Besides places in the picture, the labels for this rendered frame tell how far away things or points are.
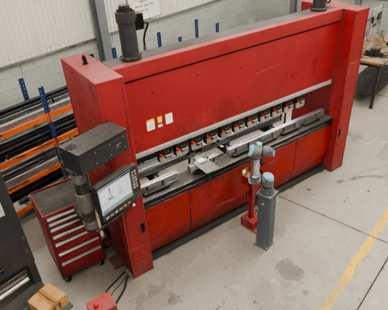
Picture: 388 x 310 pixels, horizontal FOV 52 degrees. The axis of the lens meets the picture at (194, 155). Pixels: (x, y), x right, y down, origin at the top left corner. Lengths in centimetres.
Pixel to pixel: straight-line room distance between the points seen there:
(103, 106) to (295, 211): 303
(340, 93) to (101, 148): 348
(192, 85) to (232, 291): 218
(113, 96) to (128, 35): 58
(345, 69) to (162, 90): 257
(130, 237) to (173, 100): 146
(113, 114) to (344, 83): 320
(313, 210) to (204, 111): 211
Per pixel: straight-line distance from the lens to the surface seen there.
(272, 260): 472
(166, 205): 435
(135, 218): 408
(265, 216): 449
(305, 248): 491
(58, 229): 422
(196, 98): 409
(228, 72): 425
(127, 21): 357
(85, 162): 310
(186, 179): 441
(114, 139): 322
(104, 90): 332
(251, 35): 431
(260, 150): 392
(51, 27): 793
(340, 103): 564
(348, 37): 536
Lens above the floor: 347
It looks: 33 degrees down
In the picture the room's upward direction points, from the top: 4 degrees counter-clockwise
